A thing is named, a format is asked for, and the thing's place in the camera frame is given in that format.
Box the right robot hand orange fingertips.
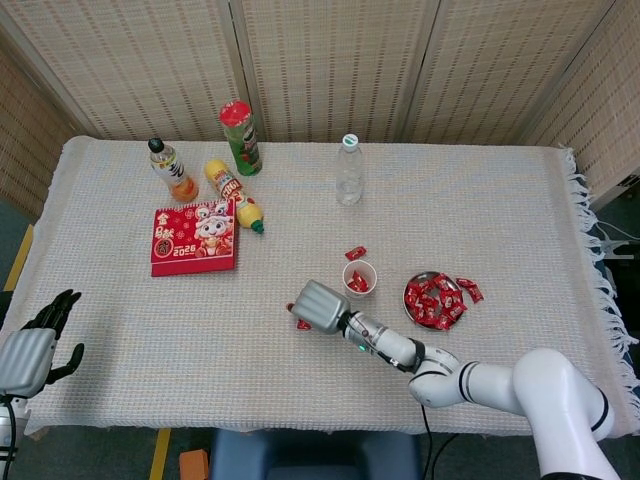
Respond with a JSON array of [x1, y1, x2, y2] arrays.
[[285, 279, 351, 335]]

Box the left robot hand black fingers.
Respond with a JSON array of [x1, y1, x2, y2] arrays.
[[0, 289, 85, 397]]

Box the white paper cup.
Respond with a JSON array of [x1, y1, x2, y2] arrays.
[[341, 259, 378, 301]]

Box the round metal plate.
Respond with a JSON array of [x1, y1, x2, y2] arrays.
[[402, 270, 465, 330]]

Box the white woven tablecloth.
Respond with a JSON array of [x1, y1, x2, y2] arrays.
[[0, 134, 640, 446]]

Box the clear plastic water bottle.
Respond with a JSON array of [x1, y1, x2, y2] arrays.
[[334, 133, 364, 206]]

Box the blue chair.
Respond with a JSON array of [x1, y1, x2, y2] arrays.
[[208, 428, 422, 480]]

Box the red 2026 desk calendar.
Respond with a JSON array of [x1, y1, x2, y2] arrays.
[[150, 198, 241, 278]]

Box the yellow bottle green cap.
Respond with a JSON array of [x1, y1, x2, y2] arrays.
[[203, 158, 267, 235]]

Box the green Pringles can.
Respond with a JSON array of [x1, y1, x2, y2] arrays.
[[218, 99, 264, 177]]

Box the orange block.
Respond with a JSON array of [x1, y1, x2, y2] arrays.
[[179, 448, 210, 480]]

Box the tea bottle black cap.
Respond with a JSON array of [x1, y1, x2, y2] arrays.
[[146, 137, 200, 203]]

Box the woven folding screen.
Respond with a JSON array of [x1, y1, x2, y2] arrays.
[[0, 0, 640, 221]]

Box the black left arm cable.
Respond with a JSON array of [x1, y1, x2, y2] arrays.
[[2, 397, 19, 480]]

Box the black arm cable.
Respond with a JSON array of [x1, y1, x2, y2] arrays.
[[349, 319, 459, 480], [2, 397, 19, 480]]

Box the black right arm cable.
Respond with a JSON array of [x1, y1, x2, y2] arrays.
[[349, 319, 459, 480]]

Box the white cable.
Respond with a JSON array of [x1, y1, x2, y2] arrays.
[[594, 219, 635, 261]]

